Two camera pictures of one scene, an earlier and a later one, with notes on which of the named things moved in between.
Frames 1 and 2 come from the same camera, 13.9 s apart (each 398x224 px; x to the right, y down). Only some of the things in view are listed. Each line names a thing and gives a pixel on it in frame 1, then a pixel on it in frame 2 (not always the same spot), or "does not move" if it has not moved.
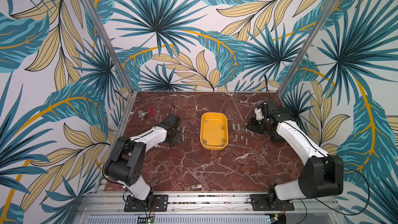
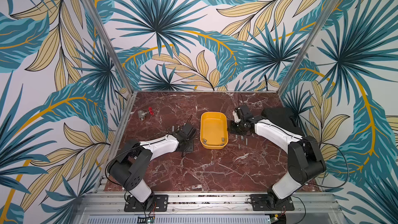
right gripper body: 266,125 -> 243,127
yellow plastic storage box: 214,130 does not move
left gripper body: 175,137 -> 189,147
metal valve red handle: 142,114 does not move
